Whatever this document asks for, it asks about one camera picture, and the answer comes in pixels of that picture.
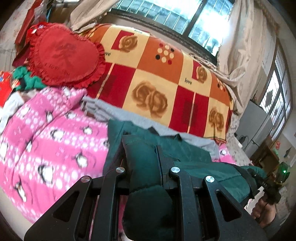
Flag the dark green quilted jacket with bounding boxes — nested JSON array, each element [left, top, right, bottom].
[[103, 120, 264, 240]]

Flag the person's right hand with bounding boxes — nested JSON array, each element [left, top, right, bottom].
[[251, 195, 276, 228]]

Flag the grey refrigerator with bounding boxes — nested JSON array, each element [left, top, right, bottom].
[[235, 100, 273, 158]]

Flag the pink penguin blanket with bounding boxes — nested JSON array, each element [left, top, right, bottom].
[[0, 86, 236, 241]]

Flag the folded grey sweatpants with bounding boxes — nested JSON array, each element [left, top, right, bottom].
[[82, 96, 219, 160]]

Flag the beige curtain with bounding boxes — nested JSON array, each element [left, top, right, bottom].
[[193, 1, 279, 116]]

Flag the white plush toy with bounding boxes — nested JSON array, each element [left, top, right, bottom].
[[0, 91, 25, 133]]

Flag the green knitted cloth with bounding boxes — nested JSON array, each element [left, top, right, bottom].
[[13, 66, 47, 91]]

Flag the orange red rose blanket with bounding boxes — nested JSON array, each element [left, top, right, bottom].
[[82, 24, 233, 144]]

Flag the red patterned cloth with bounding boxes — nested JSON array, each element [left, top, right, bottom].
[[0, 71, 20, 108]]

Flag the red heart pillow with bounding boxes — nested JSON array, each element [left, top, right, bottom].
[[27, 23, 106, 89]]

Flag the window with bars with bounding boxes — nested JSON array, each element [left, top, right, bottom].
[[111, 0, 235, 57]]

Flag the black charger with cable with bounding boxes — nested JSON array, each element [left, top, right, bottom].
[[234, 133, 249, 149]]

